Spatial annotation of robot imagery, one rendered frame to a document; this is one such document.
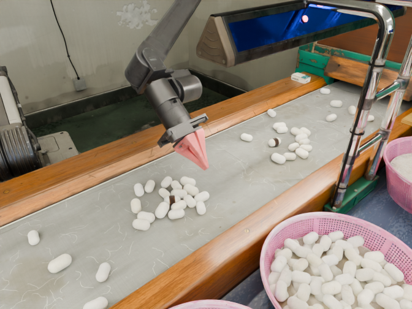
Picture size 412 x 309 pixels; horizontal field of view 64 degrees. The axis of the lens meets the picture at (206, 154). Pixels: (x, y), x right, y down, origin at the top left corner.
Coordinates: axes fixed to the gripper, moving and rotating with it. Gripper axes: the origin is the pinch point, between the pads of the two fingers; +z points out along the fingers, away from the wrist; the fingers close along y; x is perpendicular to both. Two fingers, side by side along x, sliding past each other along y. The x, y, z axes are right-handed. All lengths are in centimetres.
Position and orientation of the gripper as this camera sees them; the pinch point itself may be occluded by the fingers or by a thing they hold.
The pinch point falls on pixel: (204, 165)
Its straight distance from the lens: 66.2
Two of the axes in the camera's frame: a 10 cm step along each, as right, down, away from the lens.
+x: -4.3, 3.7, 8.2
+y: 7.3, -3.8, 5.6
